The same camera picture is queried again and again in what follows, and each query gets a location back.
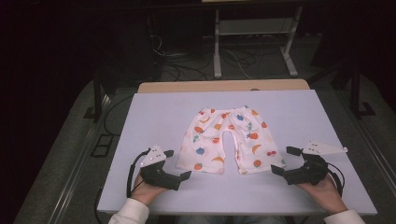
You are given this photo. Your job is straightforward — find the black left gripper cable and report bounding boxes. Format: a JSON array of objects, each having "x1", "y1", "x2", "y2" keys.
[{"x1": 125, "y1": 148, "x2": 151, "y2": 199}]

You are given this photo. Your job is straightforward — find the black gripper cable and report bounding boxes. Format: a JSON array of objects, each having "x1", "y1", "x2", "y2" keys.
[
  {"x1": 125, "y1": 148, "x2": 151, "y2": 199},
  {"x1": 326, "y1": 161, "x2": 347, "y2": 198}
]

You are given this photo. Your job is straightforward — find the black metal stand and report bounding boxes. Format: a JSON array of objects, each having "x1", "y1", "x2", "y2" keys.
[
  {"x1": 348, "y1": 60, "x2": 377, "y2": 119},
  {"x1": 82, "y1": 69, "x2": 114, "y2": 123}
]

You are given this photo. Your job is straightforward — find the white fruit print shorts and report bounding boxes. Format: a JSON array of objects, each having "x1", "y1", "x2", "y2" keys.
[{"x1": 175, "y1": 105, "x2": 287, "y2": 175}]

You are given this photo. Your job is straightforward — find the person's left hand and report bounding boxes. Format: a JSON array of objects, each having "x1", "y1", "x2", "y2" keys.
[{"x1": 130, "y1": 172, "x2": 170, "y2": 206}]

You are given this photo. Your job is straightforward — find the black floor cable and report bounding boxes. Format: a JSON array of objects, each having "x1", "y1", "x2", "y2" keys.
[{"x1": 103, "y1": 93, "x2": 135, "y2": 136}]

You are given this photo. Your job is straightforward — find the black floor frame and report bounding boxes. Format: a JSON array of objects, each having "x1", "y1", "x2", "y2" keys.
[{"x1": 90, "y1": 133, "x2": 121, "y2": 159}]

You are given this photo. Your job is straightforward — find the person's right hand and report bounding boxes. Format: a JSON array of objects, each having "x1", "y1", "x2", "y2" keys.
[{"x1": 295, "y1": 174, "x2": 348, "y2": 215}]

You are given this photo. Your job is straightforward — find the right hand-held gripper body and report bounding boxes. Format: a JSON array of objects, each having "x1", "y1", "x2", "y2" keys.
[{"x1": 283, "y1": 139, "x2": 349, "y2": 187}]

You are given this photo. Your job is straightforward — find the wooden table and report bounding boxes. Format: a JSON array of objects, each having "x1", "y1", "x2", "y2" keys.
[{"x1": 137, "y1": 78, "x2": 311, "y2": 94}]

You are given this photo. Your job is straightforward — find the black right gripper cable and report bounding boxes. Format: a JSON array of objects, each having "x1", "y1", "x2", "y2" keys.
[{"x1": 326, "y1": 161, "x2": 347, "y2": 198}]

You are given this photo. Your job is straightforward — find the white board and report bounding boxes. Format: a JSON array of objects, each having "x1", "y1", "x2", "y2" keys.
[{"x1": 96, "y1": 89, "x2": 378, "y2": 217}]

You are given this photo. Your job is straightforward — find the white floor cable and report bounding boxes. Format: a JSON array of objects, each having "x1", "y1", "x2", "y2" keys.
[{"x1": 221, "y1": 48, "x2": 252, "y2": 80}]

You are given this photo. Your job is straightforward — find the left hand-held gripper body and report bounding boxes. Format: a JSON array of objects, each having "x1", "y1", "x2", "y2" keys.
[{"x1": 139, "y1": 143, "x2": 183, "y2": 191}]

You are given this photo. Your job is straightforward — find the white metal desk frame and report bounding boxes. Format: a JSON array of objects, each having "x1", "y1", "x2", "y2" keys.
[{"x1": 212, "y1": 5, "x2": 304, "y2": 79}]

